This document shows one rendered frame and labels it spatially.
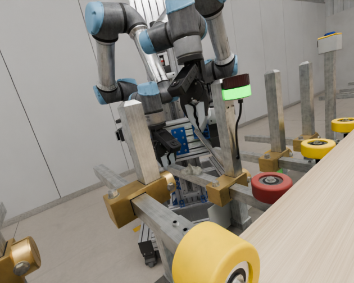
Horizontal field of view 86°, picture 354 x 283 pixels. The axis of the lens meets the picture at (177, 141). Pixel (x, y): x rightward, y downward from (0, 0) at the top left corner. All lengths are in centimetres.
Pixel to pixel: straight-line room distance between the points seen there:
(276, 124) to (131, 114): 51
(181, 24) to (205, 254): 50
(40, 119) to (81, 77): 76
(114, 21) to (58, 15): 231
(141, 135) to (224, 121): 23
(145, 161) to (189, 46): 32
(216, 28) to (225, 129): 68
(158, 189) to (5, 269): 24
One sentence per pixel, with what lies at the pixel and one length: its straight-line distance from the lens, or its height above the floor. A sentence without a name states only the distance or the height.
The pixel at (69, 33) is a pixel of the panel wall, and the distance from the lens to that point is 319.
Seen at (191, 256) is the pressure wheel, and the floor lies 97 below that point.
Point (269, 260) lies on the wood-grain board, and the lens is 31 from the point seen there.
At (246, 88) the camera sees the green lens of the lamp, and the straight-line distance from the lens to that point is 47.
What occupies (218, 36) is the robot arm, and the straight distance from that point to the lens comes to 112.
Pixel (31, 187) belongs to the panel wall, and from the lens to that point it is 311.
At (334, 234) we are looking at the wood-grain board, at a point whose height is 90.
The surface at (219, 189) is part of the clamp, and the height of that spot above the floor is 87.
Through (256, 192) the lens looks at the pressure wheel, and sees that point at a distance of 45.
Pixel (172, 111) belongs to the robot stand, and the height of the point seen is 100.
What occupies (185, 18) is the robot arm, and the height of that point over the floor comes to 129.
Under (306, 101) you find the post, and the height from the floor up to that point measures 98.
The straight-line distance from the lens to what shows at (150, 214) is 31.
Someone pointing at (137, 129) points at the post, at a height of 108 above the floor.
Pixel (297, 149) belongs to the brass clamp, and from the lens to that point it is 93.
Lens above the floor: 113
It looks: 14 degrees down
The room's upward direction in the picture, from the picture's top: 13 degrees counter-clockwise
